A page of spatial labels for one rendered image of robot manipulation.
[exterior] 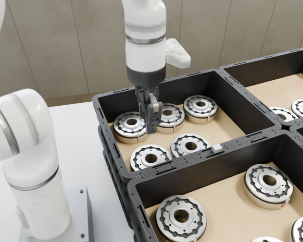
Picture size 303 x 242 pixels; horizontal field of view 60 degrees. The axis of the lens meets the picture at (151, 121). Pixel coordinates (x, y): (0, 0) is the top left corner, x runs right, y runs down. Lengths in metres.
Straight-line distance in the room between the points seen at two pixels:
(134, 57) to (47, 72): 1.85
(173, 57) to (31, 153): 0.30
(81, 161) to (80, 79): 1.49
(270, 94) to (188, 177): 0.50
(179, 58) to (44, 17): 1.69
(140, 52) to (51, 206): 0.33
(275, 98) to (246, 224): 0.49
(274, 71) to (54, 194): 0.82
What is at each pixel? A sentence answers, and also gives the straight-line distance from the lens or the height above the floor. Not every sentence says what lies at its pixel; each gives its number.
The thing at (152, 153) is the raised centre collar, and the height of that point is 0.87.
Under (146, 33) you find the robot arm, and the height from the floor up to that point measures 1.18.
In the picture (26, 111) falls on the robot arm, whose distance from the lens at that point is 0.43.
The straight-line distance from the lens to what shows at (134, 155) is 0.65.
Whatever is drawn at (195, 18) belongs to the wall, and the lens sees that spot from 2.25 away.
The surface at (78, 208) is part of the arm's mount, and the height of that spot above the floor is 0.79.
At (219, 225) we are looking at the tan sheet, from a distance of 0.60.
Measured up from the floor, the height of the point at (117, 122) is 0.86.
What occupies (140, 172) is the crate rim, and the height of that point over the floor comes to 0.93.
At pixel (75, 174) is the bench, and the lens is 0.85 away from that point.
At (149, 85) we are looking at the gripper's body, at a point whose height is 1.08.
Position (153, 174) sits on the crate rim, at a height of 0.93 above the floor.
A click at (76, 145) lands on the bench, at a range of 0.93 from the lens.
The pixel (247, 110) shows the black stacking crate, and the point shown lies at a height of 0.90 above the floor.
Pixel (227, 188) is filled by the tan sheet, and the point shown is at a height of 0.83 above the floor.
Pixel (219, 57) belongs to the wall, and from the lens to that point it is 2.51.
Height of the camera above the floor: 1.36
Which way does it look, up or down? 42 degrees down
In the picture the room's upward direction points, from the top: straight up
